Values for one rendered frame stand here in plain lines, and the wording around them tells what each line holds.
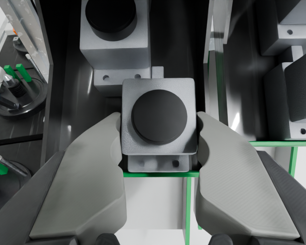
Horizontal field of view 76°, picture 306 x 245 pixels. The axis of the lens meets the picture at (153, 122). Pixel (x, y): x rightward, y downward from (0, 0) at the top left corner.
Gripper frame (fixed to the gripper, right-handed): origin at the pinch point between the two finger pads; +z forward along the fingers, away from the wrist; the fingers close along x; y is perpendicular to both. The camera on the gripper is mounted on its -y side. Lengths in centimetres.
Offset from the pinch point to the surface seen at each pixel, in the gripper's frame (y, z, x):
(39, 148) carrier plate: 20.2, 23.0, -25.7
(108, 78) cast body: -1.2, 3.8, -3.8
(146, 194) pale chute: 19.3, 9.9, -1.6
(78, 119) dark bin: 2.6, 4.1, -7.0
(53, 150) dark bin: 4.1, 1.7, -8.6
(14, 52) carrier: 6, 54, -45
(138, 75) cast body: -1.4, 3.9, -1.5
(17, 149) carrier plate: 20.4, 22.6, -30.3
